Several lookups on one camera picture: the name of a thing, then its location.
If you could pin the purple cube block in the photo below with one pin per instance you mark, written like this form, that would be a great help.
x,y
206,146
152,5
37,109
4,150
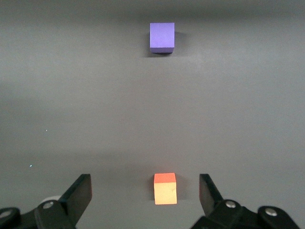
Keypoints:
x,y
162,35

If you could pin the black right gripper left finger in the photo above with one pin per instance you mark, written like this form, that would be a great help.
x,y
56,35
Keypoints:
x,y
76,198

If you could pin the orange cube block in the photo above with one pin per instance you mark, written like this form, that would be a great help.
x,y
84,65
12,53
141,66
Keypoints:
x,y
165,189

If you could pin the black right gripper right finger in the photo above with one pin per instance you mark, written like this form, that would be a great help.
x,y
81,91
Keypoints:
x,y
209,195

